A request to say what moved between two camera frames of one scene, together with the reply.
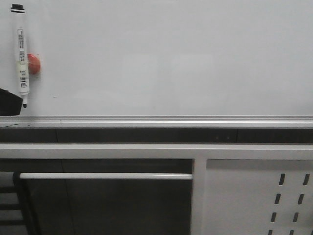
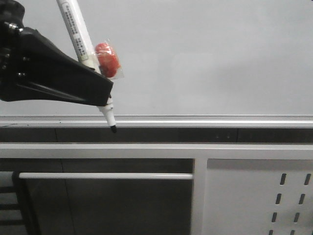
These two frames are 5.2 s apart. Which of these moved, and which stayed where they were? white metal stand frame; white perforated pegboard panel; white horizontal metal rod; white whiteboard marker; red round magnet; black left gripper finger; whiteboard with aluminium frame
Moved: red round magnet; white whiteboard marker; black left gripper finger
Stayed: white horizontal metal rod; whiteboard with aluminium frame; white metal stand frame; white perforated pegboard panel
